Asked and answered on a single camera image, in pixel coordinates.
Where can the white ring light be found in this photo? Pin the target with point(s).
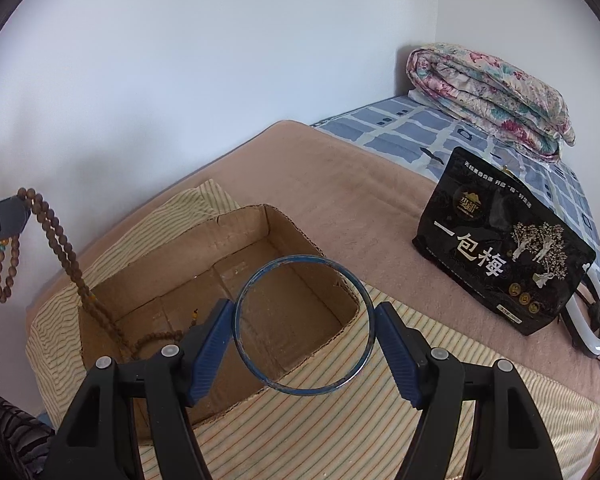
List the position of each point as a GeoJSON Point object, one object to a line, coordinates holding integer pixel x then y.
{"type": "Point", "coordinates": [581, 315]}

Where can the open cardboard box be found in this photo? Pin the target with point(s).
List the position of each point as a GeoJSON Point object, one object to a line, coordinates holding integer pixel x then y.
{"type": "Point", "coordinates": [178, 284]}

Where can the blue checked mattress sheet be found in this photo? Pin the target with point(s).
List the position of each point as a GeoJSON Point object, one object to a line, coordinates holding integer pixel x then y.
{"type": "Point", "coordinates": [405, 130]}

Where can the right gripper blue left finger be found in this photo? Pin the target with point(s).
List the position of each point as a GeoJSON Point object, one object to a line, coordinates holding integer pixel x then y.
{"type": "Point", "coordinates": [205, 348]}

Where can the striped yellow bed cloth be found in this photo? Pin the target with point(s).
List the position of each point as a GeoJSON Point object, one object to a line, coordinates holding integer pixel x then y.
{"type": "Point", "coordinates": [358, 432]}

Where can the folded floral quilt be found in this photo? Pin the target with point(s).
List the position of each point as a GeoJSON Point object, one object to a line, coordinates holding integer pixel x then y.
{"type": "Point", "coordinates": [495, 96]}

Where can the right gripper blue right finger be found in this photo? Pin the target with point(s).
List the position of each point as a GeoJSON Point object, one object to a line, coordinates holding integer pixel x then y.
{"type": "Point", "coordinates": [403, 358]}

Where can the dark blue bangle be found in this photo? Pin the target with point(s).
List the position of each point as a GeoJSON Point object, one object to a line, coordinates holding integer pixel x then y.
{"type": "Point", "coordinates": [289, 312]}

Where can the black snack bag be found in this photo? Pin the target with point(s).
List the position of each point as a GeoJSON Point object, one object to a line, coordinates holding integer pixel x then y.
{"type": "Point", "coordinates": [490, 234]}

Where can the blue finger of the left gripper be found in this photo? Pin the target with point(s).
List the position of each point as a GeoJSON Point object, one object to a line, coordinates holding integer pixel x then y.
{"type": "Point", "coordinates": [14, 216]}

